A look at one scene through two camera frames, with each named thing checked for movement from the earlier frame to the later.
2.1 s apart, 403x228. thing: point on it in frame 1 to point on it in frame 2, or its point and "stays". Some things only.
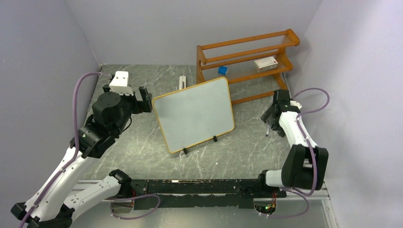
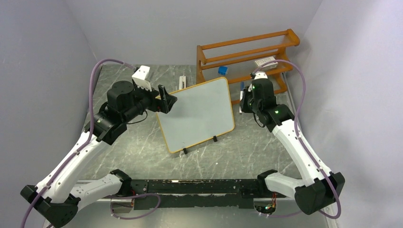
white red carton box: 266,64 stays
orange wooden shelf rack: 253,67 stays
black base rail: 200,194 stays
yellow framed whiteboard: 190,116 stays
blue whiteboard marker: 268,131 to 242,89
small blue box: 223,70 stays
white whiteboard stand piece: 182,78 stays
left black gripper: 146,105 to 158,104
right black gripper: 278,128 to 246,92
